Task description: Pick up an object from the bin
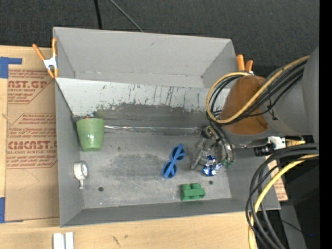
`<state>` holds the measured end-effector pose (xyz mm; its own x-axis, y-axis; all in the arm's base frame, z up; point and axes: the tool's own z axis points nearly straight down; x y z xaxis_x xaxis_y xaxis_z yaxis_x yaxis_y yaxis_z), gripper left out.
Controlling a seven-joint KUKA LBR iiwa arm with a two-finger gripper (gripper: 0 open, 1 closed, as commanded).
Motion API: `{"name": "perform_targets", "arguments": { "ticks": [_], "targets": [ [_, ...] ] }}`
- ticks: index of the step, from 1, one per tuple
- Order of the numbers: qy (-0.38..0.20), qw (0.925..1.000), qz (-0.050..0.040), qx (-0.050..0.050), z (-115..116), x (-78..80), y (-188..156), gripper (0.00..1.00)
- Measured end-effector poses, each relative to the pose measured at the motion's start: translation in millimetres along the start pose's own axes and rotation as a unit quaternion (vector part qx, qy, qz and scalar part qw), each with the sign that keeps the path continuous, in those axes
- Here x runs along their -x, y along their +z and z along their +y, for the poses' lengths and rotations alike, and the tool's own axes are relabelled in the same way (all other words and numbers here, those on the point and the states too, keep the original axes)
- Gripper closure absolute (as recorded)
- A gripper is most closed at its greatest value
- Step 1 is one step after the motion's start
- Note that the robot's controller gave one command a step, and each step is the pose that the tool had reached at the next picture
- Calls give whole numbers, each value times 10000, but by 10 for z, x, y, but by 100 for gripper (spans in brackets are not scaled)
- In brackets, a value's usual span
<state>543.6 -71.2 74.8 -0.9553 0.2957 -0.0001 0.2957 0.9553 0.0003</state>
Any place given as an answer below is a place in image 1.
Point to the brown cardboard board red print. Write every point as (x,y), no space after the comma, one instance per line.
(28,128)

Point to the blue sunglasses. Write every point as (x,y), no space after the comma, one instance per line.
(169,168)

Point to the black cylinder on white bracket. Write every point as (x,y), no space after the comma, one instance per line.
(267,148)

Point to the green cup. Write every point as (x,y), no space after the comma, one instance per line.
(90,136)

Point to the blue and white shiny packet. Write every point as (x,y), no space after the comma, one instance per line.
(209,170)

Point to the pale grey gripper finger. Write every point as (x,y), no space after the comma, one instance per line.
(204,158)
(198,156)

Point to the grey metal bin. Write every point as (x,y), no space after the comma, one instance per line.
(140,165)

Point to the green toy brick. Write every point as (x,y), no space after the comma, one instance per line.
(192,192)

